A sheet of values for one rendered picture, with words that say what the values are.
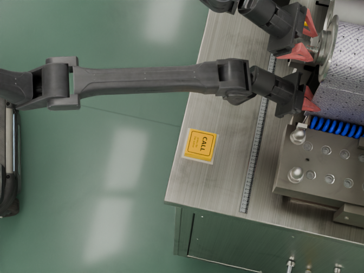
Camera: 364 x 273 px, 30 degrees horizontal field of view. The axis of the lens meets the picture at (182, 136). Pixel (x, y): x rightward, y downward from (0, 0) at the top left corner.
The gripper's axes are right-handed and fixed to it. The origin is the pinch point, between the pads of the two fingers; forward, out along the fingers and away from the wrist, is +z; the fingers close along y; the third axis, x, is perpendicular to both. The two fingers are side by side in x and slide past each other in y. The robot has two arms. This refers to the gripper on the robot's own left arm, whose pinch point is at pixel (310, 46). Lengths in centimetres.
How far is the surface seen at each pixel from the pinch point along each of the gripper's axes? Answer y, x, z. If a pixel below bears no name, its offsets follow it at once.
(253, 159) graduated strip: 15.0, -31.1, 19.6
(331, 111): 5.0, -8.6, 20.0
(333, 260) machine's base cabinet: 30, -34, 61
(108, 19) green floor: -62, -142, 26
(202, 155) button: 17.8, -37.7, 8.2
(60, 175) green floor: 8, -143, 26
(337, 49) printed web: 1.6, 6.5, 1.1
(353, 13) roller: -12.0, 3.2, 8.2
